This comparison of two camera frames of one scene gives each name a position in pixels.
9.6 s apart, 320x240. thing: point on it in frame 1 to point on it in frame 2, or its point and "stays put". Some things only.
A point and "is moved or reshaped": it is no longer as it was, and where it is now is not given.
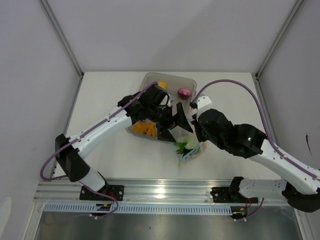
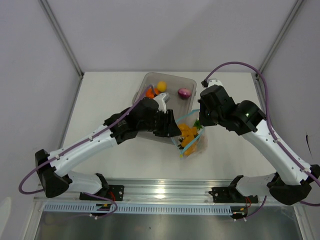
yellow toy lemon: [163, 84] stays put
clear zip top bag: [178, 134] is moved or reshaped
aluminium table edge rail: [59, 191] stays put
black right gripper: [197, 127] to [204, 122]
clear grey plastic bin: [180, 90] stays put
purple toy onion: [184, 93] stays put
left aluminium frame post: [61, 33] stays put
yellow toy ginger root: [149, 128] is moved or reshaped
